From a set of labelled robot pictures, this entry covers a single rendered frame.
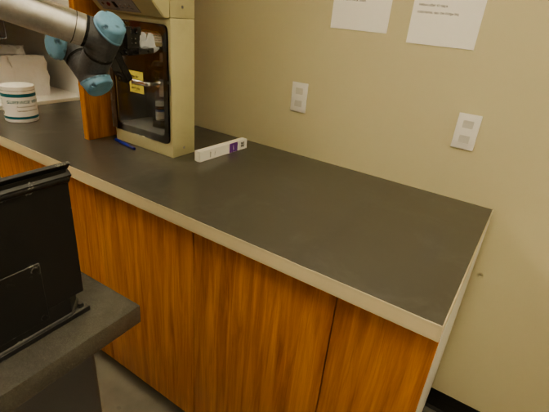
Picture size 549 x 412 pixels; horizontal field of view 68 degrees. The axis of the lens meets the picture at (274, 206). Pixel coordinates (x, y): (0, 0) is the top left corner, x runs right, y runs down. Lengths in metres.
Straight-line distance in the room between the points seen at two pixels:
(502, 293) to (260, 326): 0.89
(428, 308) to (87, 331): 0.65
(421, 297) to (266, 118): 1.10
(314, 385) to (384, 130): 0.89
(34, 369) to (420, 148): 1.27
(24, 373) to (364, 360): 0.69
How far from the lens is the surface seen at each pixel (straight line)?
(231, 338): 1.28
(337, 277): 0.93
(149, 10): 1.47
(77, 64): 1.24
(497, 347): 1.78
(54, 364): 0.77
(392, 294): 0.92
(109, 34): 1.12
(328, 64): 1.61
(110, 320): 0.81
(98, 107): 1.78
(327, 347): 1.08
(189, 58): 1.54
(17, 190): 0.67
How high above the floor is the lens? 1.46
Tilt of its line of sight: 25 degrees down
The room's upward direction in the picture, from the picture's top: 5 degrees clockwise
